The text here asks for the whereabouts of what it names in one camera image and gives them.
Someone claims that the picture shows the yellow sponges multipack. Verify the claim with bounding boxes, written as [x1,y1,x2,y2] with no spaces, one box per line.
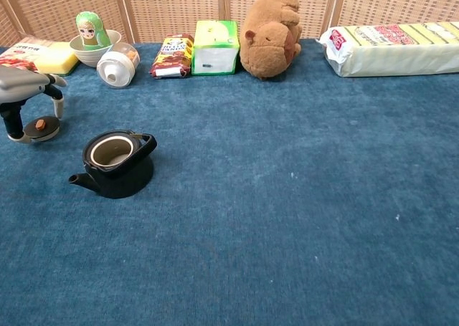
[315,21,459,78]

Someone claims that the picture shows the blue carpet table cover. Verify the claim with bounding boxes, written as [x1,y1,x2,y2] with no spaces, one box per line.
[0,38,459,326]

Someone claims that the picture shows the green nesting doll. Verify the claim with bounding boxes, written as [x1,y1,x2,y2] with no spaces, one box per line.
[75,11,111,51]

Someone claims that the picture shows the wicker folding screen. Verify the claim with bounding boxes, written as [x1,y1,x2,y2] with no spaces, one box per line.
[0,0,459,48]

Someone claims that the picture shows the white ceramic bowl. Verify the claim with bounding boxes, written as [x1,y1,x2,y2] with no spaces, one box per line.
[69,29,123,68]

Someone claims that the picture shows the black teapot lid orange knob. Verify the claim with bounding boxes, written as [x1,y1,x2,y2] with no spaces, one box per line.
[22,115,61,143]

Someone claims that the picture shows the brown capybara plush toy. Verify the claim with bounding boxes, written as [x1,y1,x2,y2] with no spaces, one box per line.
[239,0,303,80]

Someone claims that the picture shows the Hello Panda biscuit box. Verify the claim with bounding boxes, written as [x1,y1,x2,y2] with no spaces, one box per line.
[149,33,195,80]

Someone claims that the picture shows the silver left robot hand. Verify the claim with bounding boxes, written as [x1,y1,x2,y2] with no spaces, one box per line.
[0,64,68,145]

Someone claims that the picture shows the black teapot with handle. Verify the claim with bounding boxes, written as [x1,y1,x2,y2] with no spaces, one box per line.
[68,129,158,199]

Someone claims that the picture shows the yellow sponge block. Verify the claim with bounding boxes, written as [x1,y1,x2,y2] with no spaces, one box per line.
[34,42,80,77]

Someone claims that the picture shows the clear plastic snack jar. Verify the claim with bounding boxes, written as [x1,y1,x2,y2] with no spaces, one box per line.
[96,42,141,90]

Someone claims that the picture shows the green tissue box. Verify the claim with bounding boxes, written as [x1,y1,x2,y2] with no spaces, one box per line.
[191,19,240,76]

